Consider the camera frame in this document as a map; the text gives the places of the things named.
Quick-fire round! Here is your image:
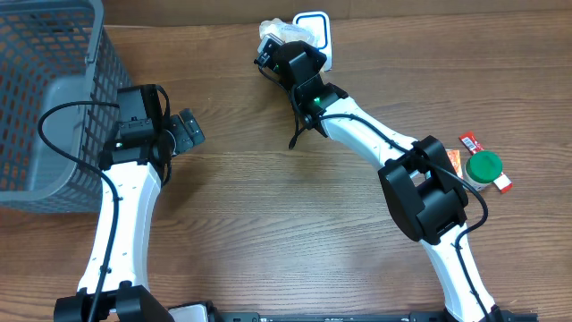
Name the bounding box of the white snack wrapper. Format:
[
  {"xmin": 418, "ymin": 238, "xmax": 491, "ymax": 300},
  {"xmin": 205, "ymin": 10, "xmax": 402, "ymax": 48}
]
[{"xmin": 259, "ymin": 18, "xmax": 319, "ymax": 46}]

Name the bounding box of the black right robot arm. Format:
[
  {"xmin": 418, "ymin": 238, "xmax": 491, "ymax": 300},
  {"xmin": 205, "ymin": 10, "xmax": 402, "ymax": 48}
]
[{"xmin": 256, "ymin": 37, "xmax": 502, "ymax": 321}]

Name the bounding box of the white barcode scanner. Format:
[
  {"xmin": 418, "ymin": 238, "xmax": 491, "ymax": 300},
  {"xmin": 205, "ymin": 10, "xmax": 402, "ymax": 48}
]
[{"xmin": 292, "ymin": 11, "xmax": 333, "ymax": 72}]

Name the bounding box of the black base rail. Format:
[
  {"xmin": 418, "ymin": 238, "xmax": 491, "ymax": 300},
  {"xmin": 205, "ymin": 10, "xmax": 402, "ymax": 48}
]
[{"xmin": 167, "ymin": 301, "xmax": 540, "ymax": 322}]

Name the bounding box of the red snack bar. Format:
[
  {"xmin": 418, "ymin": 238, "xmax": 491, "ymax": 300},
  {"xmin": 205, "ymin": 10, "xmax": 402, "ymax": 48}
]
[{"xmin": 459, "ymin": 131, "xmax": 513, "ymax": 193}]

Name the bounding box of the orange white snack packet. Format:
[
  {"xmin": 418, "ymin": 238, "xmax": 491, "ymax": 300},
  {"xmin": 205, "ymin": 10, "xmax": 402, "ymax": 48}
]
[{"xmin": 446, "ymin": 149, "xmax": 463, "ymax": 179}]

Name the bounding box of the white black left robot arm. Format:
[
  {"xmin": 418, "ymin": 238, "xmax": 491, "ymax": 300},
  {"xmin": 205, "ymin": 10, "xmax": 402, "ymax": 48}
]
[{"xmin": 54, "ymin": 84, "xmax": 205, "ymax": 321}]

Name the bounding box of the green lid jar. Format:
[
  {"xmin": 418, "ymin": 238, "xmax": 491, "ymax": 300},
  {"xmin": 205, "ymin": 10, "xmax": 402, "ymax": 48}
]
[{"xmin": 463, "ymin": 150, "xmax": 503, "ymax": 191}]

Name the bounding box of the grey plastic mesh basket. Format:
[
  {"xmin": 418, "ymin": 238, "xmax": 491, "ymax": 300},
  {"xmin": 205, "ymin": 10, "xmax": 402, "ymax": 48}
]
[{"xmin": 1, "ymin": 0, "xmax": 132, "ymax": 213}]

